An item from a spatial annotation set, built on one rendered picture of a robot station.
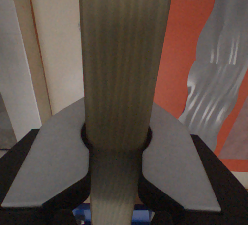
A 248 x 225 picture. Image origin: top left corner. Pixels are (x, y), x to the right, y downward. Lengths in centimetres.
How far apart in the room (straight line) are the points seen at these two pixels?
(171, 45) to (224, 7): 6
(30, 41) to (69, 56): 4
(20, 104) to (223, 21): 24
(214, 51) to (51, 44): 19
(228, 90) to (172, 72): 8
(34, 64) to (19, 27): 4
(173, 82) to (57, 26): 15
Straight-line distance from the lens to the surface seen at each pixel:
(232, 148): 35
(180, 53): 23
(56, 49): 23
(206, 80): 25
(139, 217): 38
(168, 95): 25
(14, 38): 20
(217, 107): 27
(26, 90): 22
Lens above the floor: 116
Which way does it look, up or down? 59 degrees down
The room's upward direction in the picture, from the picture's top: 178 degrees clockwise
